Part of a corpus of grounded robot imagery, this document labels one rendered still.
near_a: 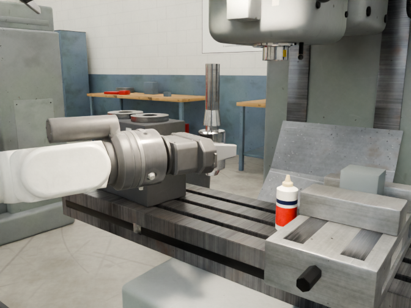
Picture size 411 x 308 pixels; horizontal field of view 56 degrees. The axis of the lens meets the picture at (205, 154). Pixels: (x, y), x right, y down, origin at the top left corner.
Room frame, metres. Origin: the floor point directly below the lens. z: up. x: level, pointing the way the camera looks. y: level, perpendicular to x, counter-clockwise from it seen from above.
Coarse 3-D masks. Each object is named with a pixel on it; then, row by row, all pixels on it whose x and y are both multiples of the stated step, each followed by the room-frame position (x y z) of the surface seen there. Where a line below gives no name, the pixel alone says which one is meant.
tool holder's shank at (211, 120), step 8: (208, 64) 0.64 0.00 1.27; (216, 64) 0.64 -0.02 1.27; (208, 72) 0.64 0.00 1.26; (216, 72) 0.64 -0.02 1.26; (208, 80) 0.64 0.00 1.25; (216, 80) 0.64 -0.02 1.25; (208, 88) 0.64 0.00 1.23; (216, 88) 0.64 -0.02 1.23; (208, 96) 0.64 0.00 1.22; (216, 96) 0.64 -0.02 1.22; (208, 104) 0.64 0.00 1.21; (216, 104) 0.64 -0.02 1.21; (208, 112) 0.64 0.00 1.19; (216, 112) 0.64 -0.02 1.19; (208, 120) 0.64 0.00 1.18; (216, 120) 0.64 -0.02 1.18; (208, 128) 0.64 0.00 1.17; (216, 128) 0.64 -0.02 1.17
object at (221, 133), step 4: (200, 132) 0.64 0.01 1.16; (204, 132) 0.63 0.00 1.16; (208, 132) 0.63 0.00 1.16; (212, 132) 0.63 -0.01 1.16; (216, 132) 0.63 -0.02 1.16; (220, 132) 0.63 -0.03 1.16; (224, 132) 0.64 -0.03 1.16; (204, 136) 0.63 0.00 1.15; (208, 136) 0.63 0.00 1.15; (212, 136) 0.63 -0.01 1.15; (216, 136) 0.63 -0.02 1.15; (220, 136) 0.63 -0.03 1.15; (224, 136) 0.64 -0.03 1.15
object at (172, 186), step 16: (112, 112) 0.95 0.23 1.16; (128, 112) 0.95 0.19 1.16; (128, 128) 0.86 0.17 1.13; (144, 128) 0.82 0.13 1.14; (160, 128) 0.85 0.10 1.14; (176, 128) 0.88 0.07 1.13; (176, 176) 0.88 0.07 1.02; (112, 192) 0.92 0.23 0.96; (128, 192) 0.87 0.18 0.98; (144, 192) 0.82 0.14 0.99; (160, 192) 0.84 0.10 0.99; (176, 192) 0.88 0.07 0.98
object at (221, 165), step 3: (219, 138) 0.63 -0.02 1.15; (222, 138) 0.63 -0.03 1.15; (225, 138) 0.64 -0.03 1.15; (213, 141) 0.63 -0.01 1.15; (216, 141) 0.63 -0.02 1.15; (219, 141) 0.63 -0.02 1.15; (222, 141) 0.63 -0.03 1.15; (225, 141) 0.65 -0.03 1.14; (219, 162) 0.63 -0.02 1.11; (222, 162) 0.63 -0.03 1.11; (219, 165) 0.63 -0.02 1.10; (222, 165) 0.63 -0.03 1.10; (216, 168) 0.63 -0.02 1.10; (219, 168) 0.63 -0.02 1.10; (222, 168) 0.63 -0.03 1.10
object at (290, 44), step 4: (252, 44) 0.73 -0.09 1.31; (256, 44) 0.71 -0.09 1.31; (260, 44) 0.70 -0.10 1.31; (264, 44) 0.69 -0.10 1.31; (268, 44) 0.69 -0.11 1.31; (272, 44) 0.69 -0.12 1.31; (276, 44) 0.68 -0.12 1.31; (280, 44) 0.68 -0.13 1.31; (284, 44) 0.68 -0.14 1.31; (288, 44) 0.69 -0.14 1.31; (292, 44) 0.69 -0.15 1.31; (296, 44) 0.70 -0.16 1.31
